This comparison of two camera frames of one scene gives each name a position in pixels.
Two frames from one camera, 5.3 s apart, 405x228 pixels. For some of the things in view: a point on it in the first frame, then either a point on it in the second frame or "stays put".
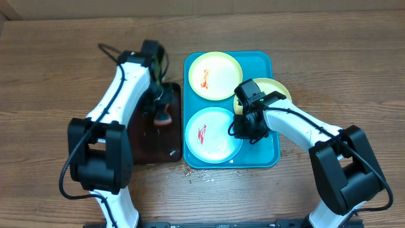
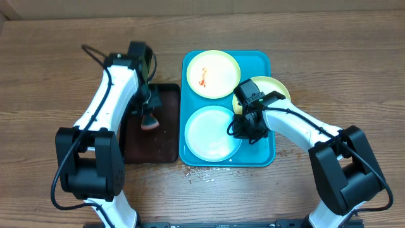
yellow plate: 266,85 stays put
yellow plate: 215,76 stays put
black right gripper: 243,133 stays put
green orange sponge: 163,118 to 149,121
